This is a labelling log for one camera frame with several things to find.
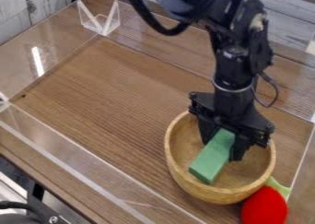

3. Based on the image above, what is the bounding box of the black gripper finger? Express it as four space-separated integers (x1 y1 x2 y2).
229 135 251 161
197 116 220 144

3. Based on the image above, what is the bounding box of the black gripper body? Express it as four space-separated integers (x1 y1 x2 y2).
188 83 276 147

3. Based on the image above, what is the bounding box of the green rectangular block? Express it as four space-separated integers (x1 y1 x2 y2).
188 129 235 184

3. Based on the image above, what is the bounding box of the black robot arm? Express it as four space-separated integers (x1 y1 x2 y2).
159 0 275 160

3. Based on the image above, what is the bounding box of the brown wooden bowl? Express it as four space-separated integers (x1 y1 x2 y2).
164 112 276 205

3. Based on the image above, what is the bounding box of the red plush strawberry toy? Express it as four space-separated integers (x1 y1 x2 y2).
241 176 291 224

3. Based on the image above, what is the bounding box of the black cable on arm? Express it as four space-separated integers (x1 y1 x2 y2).
251 70 279 109

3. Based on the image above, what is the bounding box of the clear acrylic front wall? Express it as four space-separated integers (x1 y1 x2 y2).
0 103 205 224

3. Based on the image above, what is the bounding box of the black table frame bracket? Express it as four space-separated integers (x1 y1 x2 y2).
26 183 71 224

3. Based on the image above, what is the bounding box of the black cable near floor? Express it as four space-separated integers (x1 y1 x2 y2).
0 200 34 224

